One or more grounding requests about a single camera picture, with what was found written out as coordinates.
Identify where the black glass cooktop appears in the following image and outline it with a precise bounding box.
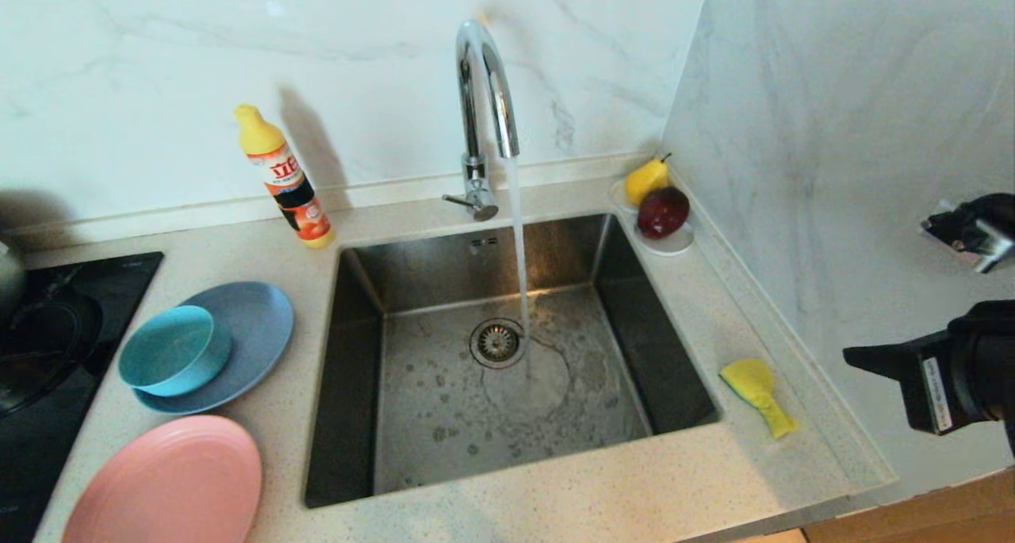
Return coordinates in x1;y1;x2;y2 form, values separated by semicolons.
0;251;164;543

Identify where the small white dish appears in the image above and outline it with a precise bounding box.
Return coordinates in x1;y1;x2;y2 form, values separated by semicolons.
609;177;696;256

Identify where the teal bowl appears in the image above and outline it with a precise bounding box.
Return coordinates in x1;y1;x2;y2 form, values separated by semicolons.
117;305;232;397

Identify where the stainless steel sink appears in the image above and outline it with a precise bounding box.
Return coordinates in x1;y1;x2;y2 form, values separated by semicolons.
305;212;722;508

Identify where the round metal drain strainer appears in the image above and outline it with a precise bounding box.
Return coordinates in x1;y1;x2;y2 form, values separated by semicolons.
469;317;527;369

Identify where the pink plate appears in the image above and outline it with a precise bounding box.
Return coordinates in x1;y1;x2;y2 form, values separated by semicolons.
62;415;262;543

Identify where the yellow green sponge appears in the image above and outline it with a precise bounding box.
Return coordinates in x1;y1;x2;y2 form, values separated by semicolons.
719;358;799;439

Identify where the running water stream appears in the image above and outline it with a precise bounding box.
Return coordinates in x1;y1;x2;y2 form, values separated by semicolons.
506;156;535;379

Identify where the blue-grey plate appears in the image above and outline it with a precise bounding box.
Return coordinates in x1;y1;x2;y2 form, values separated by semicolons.
132;281;294;415

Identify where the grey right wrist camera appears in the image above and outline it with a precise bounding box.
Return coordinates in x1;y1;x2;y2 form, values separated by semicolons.
920;194;1015;275

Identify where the chrome gooseneck faucet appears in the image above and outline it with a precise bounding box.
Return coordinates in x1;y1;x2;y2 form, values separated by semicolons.
442;18;521;223

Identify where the yellow-capped detergent bottle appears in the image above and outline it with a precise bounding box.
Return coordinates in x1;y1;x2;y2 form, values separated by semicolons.
234;104;336;250

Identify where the dark red apple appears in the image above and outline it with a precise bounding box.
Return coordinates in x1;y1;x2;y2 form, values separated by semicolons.
637;185;691;239

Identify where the yellow pear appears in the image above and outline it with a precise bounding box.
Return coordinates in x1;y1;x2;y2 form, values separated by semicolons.
624;152;673;206

